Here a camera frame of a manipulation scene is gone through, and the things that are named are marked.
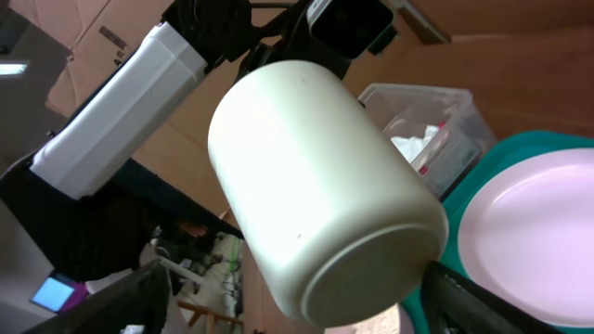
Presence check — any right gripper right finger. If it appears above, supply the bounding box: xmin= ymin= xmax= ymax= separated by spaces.
xmin=420 ymin=262 xmax=560 ymax=334

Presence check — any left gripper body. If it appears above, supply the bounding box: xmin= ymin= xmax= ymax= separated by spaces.
xmin=236 ymin=0 xmax=352 ymax=82

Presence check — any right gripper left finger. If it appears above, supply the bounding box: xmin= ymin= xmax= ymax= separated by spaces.
xmin=25 ymin=260 xmax=171 ymax=334

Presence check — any large white plate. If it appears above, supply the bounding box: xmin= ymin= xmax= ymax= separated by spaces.
xmin=458 ymin=148 xmax=593 ymax=328

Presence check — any white cup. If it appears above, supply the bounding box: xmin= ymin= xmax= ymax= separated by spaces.
xmin=208 ymin=60 xmax=448 ymax=328

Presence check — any white napkin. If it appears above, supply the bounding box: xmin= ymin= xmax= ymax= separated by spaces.
xmin=390 ymin=125 xmax=440 ymax=163

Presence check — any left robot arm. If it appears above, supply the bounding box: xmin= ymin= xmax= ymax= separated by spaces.
xmin=1 ymin=0 xmax=350 ymax=281

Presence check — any clear plastic waste bin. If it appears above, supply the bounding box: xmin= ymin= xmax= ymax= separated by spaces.
xmin=358 ymin=83 xmax=497 ymax=200

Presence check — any teal serving tray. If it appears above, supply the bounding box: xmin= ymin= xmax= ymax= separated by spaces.
xmin=399 ymin=130 xmax=594 ymax=334

